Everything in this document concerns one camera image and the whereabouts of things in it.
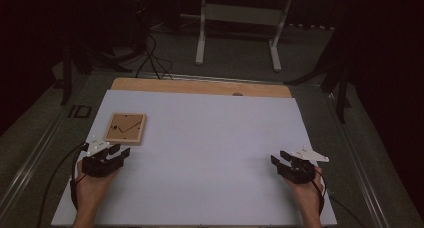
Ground black floor socket plate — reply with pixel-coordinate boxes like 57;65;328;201
67;104;93;119

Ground black tripod stand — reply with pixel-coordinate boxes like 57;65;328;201
59;27;134;106
283;21;354;124

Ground person's left hand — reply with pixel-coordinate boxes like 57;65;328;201
75;160;118;202

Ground black floor cables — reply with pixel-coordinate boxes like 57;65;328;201
134;32;175;81

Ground thin black floor cable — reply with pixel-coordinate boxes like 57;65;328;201
35;143;85;228
328;193;368;228

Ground wooden picture frame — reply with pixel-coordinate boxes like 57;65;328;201
103;112;148;146

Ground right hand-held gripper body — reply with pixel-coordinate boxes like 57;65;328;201
276;145;330;185

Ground metal floor rail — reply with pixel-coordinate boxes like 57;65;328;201
323;87;392;228
0;112;69;219

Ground right hand-held gripper black cable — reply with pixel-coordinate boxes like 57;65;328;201
311;167;327;217

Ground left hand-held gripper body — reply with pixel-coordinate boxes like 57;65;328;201
81;135;120;179

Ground white metal stand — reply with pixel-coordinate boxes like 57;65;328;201
194;0;294;73

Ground person's right hand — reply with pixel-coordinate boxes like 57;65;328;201
286;167;325;206

